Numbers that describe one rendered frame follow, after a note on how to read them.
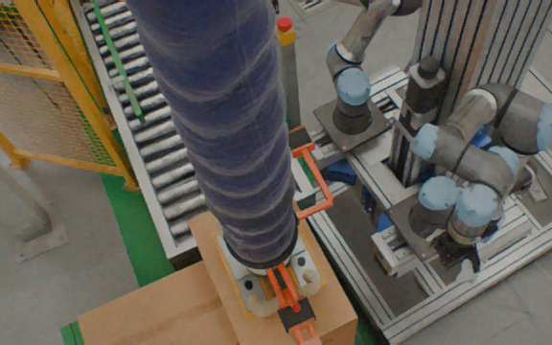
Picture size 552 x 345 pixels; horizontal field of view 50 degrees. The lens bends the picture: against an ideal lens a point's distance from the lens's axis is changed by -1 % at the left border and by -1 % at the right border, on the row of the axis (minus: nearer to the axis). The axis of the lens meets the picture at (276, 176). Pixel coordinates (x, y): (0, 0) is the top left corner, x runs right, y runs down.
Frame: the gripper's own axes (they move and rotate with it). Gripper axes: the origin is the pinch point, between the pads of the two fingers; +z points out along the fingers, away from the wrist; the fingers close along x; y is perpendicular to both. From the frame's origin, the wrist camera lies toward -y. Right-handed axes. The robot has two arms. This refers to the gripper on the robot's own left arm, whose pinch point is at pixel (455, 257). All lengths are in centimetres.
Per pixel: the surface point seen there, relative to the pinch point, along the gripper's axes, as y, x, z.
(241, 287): 49, -36, 44
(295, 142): 9, -67, 31
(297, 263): 29, -34, 43
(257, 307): 48, -26, 39
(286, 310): 41, -19, 32
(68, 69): 68, -156, 46
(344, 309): 21, -16, 58
